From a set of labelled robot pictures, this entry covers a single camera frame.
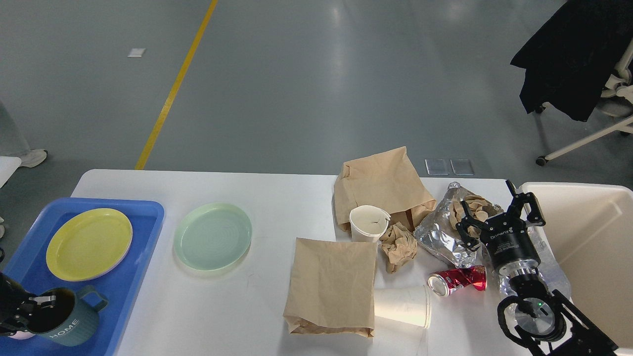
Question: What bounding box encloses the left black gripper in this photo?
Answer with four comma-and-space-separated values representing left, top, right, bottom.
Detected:
0, 273, 57, 337

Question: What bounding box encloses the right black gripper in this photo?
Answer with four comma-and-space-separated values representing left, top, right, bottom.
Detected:
456, 180, 546, 275

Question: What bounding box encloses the teal mug yellow inside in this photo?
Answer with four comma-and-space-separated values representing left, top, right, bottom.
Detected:
26, 285, 109, 347

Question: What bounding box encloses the mint green plate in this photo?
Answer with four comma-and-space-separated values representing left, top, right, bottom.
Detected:
173, 203, 252, 272

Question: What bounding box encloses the pink ribbed mug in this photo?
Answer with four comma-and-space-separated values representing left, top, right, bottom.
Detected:
9, 330, 35, 340

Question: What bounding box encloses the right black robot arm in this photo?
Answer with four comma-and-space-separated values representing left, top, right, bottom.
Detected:
456, 180, 618, 356

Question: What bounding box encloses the brown paper in foil bag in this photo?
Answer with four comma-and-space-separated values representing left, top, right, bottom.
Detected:
449, 194, 504, 230

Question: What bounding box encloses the blue plastic tray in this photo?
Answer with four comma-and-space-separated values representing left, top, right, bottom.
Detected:
0, 197, 164, 356

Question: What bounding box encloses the floor outlet plate right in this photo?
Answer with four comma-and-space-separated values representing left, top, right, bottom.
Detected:
450, 158, 475, 176

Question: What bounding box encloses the floor outlet plate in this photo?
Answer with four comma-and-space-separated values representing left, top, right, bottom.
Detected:
450, 158, 475, 176
425, 158, 450, 176

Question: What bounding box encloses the silver foil bag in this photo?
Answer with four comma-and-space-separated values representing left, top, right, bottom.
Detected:
414, 182, 477, 268

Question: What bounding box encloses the yellow plate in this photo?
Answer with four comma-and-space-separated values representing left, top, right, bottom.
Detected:
45, 208, 133, 282

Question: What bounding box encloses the floor outlet plate left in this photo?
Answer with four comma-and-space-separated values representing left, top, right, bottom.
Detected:
425, 158, 450, 176

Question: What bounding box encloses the beige plastic bin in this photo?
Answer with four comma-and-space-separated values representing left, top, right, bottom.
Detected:
521, 182, 633, 356

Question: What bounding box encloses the crushed red soda can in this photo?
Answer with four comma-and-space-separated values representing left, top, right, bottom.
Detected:
427, 265, 488, 297

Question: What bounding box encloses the crumpled brown paper ball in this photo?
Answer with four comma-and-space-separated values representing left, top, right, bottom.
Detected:
378, 222, 417, 273

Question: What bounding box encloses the crumpled large brown paper bag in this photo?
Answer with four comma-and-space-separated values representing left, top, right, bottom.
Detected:
334, 146, 437, 232

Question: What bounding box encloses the lying white paper cup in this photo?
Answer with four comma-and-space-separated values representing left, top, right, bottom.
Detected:
374, 286, 432, 328

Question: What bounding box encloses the upright white paper cup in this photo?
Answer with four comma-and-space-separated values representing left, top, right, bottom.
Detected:
350, 205, 391, 243

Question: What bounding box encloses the person's white shoe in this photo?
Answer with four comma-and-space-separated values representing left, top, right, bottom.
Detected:
19, 149, 48, 168

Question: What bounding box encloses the person's grey trouser leg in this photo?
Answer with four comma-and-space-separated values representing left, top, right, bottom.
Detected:
0, 101, 31, 157

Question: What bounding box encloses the white office chair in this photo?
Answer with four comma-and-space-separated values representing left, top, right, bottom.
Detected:
536, 42, 633, 166

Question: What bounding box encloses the black jacket on chair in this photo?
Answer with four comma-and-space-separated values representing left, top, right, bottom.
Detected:
511, 0, 633, 122

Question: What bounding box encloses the flat brown paper bag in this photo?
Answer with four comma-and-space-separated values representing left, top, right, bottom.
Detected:
283, 237, 377, 338

